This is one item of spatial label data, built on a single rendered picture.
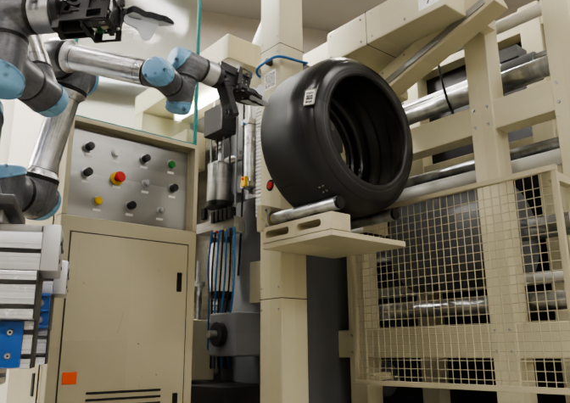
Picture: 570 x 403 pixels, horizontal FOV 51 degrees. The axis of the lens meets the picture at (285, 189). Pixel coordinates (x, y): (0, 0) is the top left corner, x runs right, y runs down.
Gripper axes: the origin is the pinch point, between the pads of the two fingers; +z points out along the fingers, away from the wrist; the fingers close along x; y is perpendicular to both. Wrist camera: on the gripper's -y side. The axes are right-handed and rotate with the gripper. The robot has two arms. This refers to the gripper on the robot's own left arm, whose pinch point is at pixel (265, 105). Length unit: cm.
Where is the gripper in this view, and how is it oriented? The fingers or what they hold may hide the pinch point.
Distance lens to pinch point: 197.8
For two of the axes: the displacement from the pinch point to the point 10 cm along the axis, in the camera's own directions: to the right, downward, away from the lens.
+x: -6.5, 2.1, 7.3
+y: 0.8, -9.4, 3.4
